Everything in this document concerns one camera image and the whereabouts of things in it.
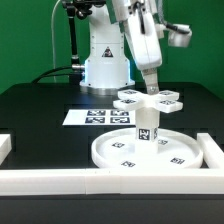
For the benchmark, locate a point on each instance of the white cross-shaped table base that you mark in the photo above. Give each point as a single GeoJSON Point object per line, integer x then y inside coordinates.
{"type": "Point", "coordinates": [165, 101]}

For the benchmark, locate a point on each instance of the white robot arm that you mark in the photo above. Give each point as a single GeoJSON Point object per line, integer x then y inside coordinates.
{"type": "Point", "coordinates": [118, 24]}

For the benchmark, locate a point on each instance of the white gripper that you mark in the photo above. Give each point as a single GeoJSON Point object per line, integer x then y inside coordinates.
{"type": "Point", "coordinates": [145, 49]}

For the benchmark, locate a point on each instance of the white U-shaped boundary frame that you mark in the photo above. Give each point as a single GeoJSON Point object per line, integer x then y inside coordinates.
{"type": "Point", "coordinates": [208, 180]}

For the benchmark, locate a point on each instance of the white round table top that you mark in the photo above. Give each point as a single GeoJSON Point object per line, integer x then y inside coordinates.
{"type": "Point", "coordinates": [122, 149]}

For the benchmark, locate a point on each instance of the white marker sheet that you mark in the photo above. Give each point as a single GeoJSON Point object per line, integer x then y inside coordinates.
{"type": "Point", "coordinates": [92, 117]}

